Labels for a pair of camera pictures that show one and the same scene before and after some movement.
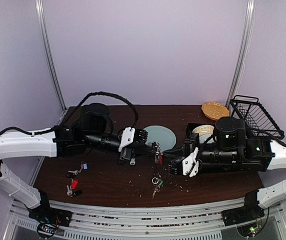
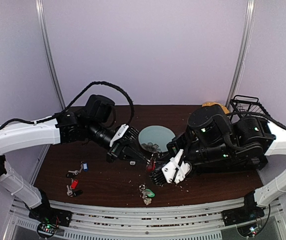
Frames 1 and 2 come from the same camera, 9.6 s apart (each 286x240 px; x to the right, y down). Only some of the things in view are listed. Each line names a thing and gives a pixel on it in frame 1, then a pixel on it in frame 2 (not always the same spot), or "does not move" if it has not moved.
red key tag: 74,184 does not move
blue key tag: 85,167 does not move
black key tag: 78,192 does not move
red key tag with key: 160,158 -> 151,166
